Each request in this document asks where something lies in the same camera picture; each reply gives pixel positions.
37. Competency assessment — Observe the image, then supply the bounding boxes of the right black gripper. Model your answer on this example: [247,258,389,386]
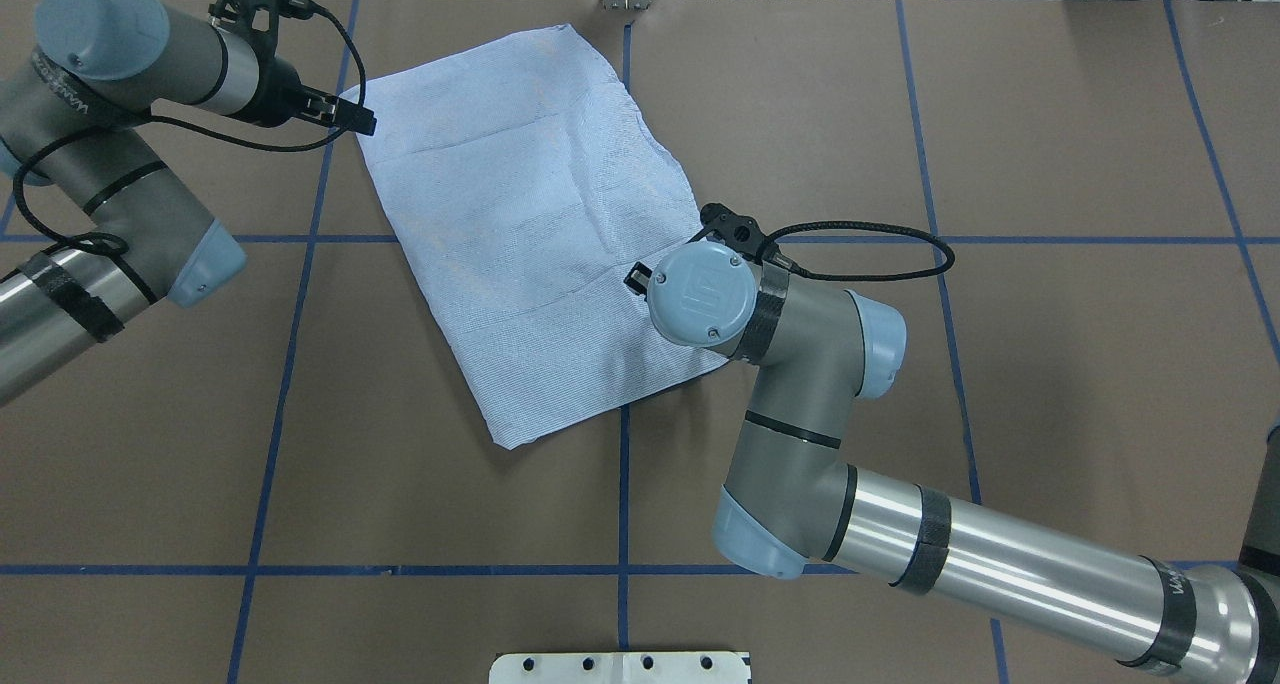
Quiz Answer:
[623,204,791,293]

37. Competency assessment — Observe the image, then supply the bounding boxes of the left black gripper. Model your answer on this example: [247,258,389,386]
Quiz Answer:
[207,0,378,136]

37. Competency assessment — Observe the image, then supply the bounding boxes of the light blue striped shirt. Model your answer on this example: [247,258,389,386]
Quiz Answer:
[358,24,723,450]

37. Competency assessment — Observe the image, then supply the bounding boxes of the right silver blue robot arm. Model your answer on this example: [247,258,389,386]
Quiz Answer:
[628,238,1277,683]

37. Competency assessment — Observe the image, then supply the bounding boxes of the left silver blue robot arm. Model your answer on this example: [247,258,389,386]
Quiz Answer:
[1,0,378,402]

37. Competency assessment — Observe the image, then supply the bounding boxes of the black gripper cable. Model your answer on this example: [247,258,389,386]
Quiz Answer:
[762,222,955,283]

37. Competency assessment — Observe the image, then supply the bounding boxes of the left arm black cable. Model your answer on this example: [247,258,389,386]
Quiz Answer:
[10,0,365,257]

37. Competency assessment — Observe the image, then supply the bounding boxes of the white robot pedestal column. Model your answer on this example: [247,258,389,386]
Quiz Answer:
[488,651,753,683]

